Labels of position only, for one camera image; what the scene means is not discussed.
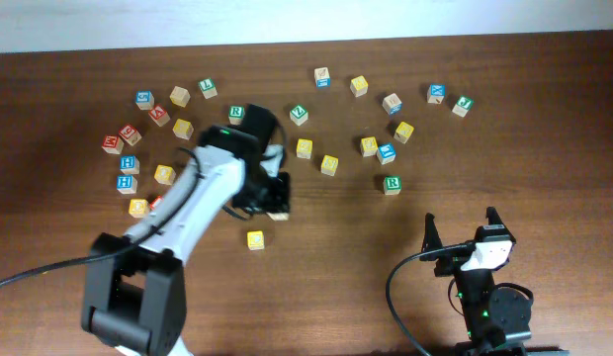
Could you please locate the wood block orange picture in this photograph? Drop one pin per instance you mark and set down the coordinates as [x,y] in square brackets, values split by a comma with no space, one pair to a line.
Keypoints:
[392,103]

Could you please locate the blue X block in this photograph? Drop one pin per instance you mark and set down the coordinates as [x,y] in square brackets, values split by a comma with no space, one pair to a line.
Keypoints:
[436,93]

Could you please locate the red A block upper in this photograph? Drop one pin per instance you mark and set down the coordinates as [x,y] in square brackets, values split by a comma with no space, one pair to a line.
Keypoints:
[159,115]

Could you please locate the yellow block bottom left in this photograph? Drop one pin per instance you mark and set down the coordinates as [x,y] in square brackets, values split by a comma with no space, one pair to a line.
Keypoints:
[139,208]

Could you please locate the green r block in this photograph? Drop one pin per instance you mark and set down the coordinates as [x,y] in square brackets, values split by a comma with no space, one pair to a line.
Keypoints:
[392,185]
[236,115]

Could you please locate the green L block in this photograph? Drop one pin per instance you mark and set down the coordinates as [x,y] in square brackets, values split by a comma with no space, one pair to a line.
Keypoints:
[208,88]

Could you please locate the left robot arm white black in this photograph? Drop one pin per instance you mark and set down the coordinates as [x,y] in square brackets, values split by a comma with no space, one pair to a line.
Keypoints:
[135,298]

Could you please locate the blue H block upper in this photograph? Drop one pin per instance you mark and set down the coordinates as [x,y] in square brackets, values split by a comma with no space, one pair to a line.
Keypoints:
[129,165]

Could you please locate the green R block lower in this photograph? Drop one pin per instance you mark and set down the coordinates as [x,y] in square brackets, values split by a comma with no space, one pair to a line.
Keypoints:
[392,185]

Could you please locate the yellow block centre right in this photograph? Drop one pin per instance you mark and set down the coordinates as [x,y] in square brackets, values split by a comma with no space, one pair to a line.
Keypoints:
[329,165]

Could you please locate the plain wood yellow block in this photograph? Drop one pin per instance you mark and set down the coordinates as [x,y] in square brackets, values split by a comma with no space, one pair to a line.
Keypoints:
[180,96]

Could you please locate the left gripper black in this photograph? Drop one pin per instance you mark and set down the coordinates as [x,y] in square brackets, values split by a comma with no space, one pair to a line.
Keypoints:
[269,199]

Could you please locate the red M block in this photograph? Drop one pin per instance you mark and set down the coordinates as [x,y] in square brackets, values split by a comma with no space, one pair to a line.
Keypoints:
[113,144]

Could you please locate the yellow block top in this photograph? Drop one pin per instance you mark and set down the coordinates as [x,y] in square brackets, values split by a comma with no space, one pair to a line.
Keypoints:
[359,86]

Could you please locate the red 6 block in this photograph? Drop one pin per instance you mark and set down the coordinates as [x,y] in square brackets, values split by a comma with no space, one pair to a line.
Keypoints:
[130,134]

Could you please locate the yellow block beside blue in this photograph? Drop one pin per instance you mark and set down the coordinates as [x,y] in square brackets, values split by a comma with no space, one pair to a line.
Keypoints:
[368,146]

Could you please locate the yellow block near A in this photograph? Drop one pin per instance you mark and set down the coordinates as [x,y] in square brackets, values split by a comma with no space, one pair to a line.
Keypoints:
[183,129]

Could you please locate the yellow C block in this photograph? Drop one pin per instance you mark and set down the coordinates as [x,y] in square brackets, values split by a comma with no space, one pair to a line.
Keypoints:
[255,240]

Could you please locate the green R block upper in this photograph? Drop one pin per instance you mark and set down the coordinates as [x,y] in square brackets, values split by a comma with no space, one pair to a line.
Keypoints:
[236,115]

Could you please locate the wood block blue side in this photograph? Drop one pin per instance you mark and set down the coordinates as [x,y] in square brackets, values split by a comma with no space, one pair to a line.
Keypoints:
[322,77]

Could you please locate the green J block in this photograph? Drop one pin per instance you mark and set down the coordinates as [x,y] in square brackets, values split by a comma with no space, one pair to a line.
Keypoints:
[462,106]

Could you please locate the blue block right centre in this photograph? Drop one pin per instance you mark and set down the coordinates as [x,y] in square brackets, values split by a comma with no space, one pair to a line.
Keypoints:
[386,153]

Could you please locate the blue block top left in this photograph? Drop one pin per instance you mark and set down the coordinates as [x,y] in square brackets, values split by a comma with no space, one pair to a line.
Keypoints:
[144,100]

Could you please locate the red I block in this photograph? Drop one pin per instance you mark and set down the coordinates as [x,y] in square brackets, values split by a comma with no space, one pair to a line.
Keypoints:
[154,204]

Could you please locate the green V block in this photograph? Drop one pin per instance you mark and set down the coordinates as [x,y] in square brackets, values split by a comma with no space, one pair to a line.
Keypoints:
[278,217]

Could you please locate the green Z block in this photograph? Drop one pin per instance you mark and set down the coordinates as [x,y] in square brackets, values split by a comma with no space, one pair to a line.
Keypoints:
[299,115]

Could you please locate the yellow block left middle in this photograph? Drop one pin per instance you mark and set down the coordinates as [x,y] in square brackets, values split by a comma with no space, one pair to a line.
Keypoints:
[164,175]

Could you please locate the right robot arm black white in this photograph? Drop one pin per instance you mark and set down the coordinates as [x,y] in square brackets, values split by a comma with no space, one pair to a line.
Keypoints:
[497,315]

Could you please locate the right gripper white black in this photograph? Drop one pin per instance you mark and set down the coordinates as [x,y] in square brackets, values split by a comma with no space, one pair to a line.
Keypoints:
[455,259]

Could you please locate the blue h block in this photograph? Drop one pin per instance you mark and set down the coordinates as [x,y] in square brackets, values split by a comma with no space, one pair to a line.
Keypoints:
[126,184]
[129,165]

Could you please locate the blue H block lower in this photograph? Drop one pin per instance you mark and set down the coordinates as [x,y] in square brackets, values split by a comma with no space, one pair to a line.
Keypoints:
[126,184]

